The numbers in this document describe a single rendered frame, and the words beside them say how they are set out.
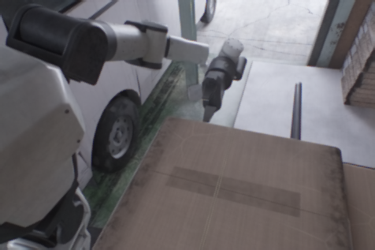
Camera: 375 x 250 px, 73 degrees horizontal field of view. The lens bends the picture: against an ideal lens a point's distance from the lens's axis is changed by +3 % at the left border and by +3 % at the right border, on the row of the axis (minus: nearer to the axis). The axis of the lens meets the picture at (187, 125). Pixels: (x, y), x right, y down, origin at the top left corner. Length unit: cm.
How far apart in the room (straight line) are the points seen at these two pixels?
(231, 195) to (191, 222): 9
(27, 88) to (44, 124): 5
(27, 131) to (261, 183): 40
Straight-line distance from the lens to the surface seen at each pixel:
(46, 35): 55
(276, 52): 308
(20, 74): 44
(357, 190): 63
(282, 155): 57
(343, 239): 51
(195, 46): 81
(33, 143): 43
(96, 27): 53
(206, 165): 53
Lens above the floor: 154
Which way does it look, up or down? 46 degrees down
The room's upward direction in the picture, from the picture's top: 6 degrees counter-clockwise
